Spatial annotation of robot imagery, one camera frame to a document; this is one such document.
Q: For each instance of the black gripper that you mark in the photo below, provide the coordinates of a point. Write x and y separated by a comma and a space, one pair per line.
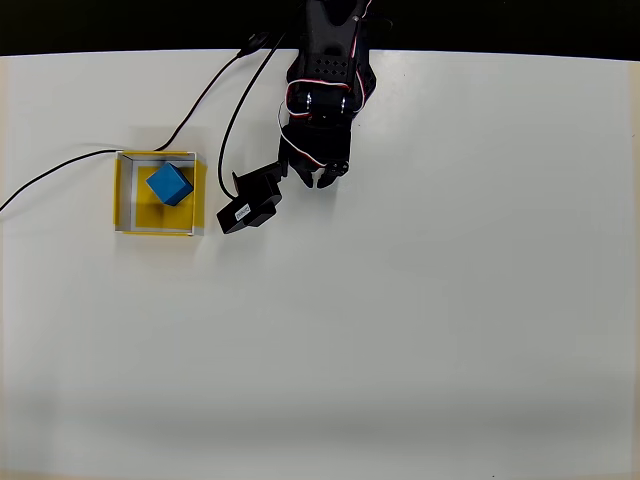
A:
314, 161

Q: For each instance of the blue cube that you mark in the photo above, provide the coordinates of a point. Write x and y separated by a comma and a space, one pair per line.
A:
170, 184

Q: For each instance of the yellow square tray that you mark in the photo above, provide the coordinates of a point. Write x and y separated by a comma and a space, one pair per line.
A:
187, 220

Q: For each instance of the black webcam with white label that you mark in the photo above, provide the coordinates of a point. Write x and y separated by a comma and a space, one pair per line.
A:
250, 205

